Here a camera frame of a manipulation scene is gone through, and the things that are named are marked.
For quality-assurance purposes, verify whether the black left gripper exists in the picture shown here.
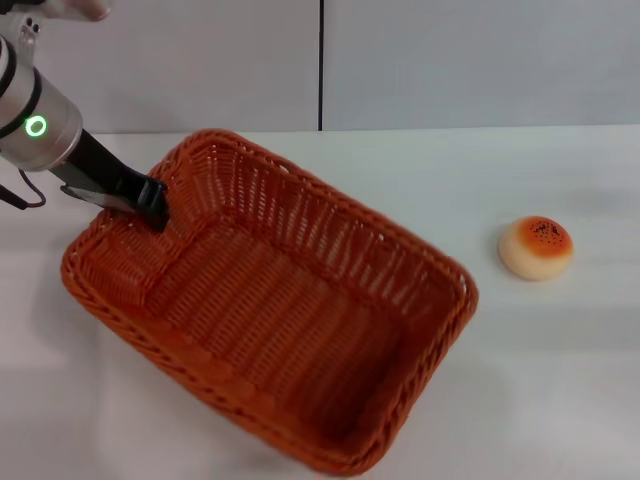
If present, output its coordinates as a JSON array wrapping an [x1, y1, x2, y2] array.
[[48, 128, 172, 233]]

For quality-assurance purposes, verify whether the orange woven plastic basket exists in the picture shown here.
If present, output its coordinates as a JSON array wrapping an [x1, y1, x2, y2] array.
[[60, 128, 480, 476]]

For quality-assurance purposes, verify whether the round bread bun with sesame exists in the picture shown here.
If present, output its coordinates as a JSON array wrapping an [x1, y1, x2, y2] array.
[[497, 215, 575, 282]]

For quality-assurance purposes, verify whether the thin dark arm cable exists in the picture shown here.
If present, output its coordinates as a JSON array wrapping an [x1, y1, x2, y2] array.
[[0, 168, 48, 212]]

